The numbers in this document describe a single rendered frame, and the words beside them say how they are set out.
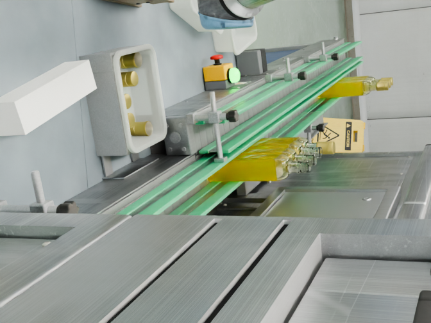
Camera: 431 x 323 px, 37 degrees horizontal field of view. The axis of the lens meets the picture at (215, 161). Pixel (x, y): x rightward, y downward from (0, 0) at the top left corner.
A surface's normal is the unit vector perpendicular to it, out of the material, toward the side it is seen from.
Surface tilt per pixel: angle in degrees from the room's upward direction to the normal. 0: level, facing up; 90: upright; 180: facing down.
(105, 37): 0
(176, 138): 90
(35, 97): 0
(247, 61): 90
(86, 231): 90
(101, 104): 90
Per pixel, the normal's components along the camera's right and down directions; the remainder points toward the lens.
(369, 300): -0.13, -0.96
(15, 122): -0.36, 0.43
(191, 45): 0.91, -0.02
